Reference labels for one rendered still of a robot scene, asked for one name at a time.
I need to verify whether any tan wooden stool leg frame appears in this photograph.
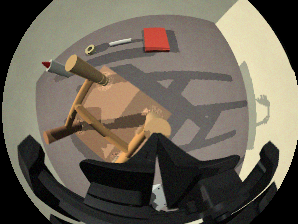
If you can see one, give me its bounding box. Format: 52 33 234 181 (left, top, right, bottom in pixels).
43 54 171 163

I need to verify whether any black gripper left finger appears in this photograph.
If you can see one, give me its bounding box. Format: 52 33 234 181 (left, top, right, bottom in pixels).
79 133 158 206

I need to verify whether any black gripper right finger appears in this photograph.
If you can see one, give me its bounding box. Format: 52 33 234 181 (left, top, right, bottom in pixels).
157 133 240 210

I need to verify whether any white cylindrical rod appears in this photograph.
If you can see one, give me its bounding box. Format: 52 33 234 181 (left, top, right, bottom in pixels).
109 38 132 47

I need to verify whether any grey bottle with red pointed cap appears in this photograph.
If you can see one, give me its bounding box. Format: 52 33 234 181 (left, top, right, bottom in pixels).
42 59 72 78

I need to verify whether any tan wooden stool seat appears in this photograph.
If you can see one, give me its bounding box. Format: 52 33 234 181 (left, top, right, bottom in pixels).
73 65 172 163

